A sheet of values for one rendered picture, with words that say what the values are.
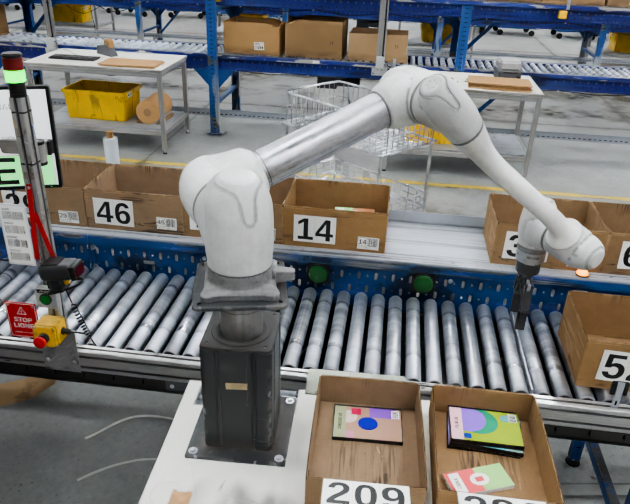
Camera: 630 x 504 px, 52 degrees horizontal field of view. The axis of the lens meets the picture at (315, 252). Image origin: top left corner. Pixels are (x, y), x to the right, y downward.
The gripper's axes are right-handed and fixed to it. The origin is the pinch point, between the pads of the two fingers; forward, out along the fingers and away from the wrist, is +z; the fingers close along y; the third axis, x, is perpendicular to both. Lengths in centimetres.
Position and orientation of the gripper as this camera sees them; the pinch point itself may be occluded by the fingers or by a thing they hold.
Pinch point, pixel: (517, 314)
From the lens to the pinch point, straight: 222.8
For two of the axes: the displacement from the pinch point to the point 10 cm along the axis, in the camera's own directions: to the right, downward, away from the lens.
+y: -1.3, 4.5, -8.8
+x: 9.9, 0.9, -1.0
